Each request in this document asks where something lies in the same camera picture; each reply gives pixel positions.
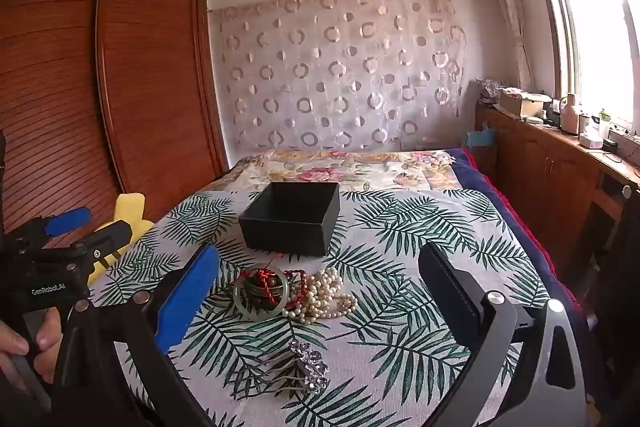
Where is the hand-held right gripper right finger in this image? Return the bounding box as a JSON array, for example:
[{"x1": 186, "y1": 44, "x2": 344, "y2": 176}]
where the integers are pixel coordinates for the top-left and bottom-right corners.
[{"x1": 417, "y1": 243, "x2": 588, "y2": 427}]

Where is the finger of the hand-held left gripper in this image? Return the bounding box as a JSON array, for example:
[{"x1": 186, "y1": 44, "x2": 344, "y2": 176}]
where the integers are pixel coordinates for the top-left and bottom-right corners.
[
  {"x1": 10, "y1": 207, "x2": 92, "y2": 253},
  {"x1": 30, "y1": 222, "x2": 135, "y2": 275}
]

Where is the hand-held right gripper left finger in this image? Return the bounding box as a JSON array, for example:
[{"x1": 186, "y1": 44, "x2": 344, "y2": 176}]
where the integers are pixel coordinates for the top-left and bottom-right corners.
[{"x1": 52, "y1": 244, "x2": 221, "y2": 427}]

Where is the green jade bangle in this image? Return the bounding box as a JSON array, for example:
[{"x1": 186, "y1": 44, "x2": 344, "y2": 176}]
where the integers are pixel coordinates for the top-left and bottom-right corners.
[{"x1": 232, "y1": 274, "x2": 290, "y2": 320}]

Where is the brown wooden bead bracelet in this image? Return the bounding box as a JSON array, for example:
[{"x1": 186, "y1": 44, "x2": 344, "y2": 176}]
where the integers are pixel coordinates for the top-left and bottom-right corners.
[{"x1": 235, "y1": 264, "x2": 301, "y2": 308}]

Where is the dark red bead bracelet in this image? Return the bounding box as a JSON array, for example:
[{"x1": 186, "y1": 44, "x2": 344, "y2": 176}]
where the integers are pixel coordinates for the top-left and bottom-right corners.
[{"x1": 286, "y1": 269, "x2": 310, "y2": 305}]

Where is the black cardboard box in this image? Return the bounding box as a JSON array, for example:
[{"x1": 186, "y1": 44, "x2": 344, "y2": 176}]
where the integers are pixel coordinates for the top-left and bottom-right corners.
[{"x1": 238, "y1": 181, "x2": 341, "y2": 258}]

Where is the white pearl necklace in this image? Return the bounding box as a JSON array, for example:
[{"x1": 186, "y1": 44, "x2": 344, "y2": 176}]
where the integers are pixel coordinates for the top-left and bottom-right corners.
[{"x1": 282, "y1": 267, "x2": 358, "y2": 322}]

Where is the rhinestone hair clip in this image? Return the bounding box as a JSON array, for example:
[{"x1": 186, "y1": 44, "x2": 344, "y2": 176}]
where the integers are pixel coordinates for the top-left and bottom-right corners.
[{"x1": 270, "y1": 339, "x2": 331, "y2": 395}]

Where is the person's left hand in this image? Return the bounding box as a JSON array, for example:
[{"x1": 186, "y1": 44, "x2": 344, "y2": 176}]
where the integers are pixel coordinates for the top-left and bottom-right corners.
[{"x1": 0, "y1": 306, "x2": 64, "y2": 393}]

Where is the yellow plush toy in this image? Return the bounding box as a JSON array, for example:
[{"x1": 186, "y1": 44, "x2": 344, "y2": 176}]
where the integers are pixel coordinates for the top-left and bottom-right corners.
[{"x1": 85, "y1": 193, "x2": 156, "y2": 288}]

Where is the leaf print cloth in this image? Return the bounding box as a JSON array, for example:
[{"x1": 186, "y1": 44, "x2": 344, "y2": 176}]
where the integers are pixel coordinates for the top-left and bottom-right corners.
[{"x1": 87, "y1": 189, "x2": 551, "y2": 427}]

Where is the navy blanket with red edge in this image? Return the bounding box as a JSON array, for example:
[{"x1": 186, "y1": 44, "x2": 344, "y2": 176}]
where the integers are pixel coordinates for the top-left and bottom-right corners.
[{"x1": 445, "y1": 148, "x2": 601, "y2": 408}]

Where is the brown wooden wardrobe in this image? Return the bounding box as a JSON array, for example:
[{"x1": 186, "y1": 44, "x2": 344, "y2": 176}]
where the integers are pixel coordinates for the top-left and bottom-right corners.
[{"x1": 0, "y1": 0, "x2": 231, "y2": 253}]

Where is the low wooden cabinet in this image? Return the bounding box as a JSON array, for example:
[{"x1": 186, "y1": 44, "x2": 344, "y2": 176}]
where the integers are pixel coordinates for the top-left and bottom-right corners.
[{"x1": 474, "y1": 104, "x2": 640, "y2": 308}]

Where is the floral blanket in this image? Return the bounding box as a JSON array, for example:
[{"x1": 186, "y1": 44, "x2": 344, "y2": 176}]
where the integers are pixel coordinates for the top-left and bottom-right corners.
[{"x1": 210, "y1": 149, "x2": 463, "y2": 208}]

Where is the open cardboard box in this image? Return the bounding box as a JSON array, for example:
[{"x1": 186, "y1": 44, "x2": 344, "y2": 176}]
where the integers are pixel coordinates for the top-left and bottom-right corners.
[{"x1": 492, "y1": 89, "x2": 553, "y2": 120}]

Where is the white plastic jug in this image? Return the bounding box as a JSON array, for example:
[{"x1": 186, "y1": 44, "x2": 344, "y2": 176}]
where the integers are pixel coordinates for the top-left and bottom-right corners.
[{"x1": 559, "y1": 93, "x2": 583, "y2": 132}]

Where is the white window curtain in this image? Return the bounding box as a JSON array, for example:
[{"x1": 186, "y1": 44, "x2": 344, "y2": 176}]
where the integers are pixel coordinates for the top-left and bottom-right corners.
[{"x1": 480, "y1": 0, "x2": 533, "y2": 92}]

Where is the window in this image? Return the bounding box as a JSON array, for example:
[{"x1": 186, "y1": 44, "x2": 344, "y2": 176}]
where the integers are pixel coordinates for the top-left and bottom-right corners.
[{"x1": 522, "y1": 0, "x2": 640, "y2": 138}]

